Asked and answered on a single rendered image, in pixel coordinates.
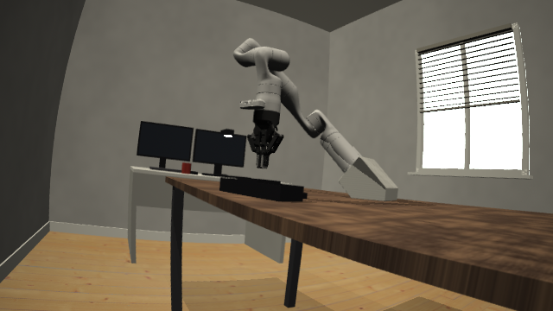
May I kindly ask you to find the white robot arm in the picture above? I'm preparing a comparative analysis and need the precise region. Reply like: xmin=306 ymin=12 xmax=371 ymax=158
xmin=233 ymin=38 xmax=362 ymax=173

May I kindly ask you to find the black rack of three bins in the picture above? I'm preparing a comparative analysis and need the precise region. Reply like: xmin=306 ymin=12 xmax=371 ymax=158
xmin=219 ymin=177 xmax=304 ymax=202

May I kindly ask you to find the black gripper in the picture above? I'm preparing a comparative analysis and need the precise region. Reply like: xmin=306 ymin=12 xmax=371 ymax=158
xmin=247 ymin=110 xmax=283 ymax=168

